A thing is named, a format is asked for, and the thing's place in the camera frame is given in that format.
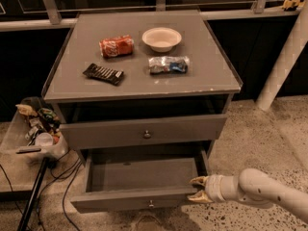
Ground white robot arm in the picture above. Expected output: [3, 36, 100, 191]
[188, 168, 308, 223]

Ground crushed red soda can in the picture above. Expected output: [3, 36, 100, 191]
[99, 35, 134, 58]

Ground grey drawer cabinet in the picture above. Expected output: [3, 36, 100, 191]
[40, 9, 243, 166]

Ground clear plastic trash bin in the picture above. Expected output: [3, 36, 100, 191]
[1, 97, 68, 163]

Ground black floor cable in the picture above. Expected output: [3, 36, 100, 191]
[35, 157, 83, 231]

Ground grey top drawer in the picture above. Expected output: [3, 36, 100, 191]
[61, 115, 226, 150]

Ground silver blue snack bag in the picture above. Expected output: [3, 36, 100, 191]
[148, 56, 190, 74]

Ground grey drawer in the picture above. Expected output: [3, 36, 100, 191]
[61, 115, 226, 150]
[71, 148, 206, 213]

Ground white diagonal pillar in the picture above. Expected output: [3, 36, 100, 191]
[256, 0, 308, 111]

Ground white paper bowl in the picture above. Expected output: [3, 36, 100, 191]
[141, 27, 182, 53]

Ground metal window railing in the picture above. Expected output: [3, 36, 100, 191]
[0, 0, 304, 32]

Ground black pole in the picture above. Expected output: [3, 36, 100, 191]
[17, 158, 49, 231]

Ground white plastic cup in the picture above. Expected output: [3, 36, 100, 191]
[35, 133, 54, 146]

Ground yellow clamp on ledge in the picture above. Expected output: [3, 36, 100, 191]
[282, 0, 303, 11]

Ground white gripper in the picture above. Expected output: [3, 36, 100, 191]
[188, 175, 225, 204]

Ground black striped snack bar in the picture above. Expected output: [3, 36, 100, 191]
[83, 64, 124, 86]

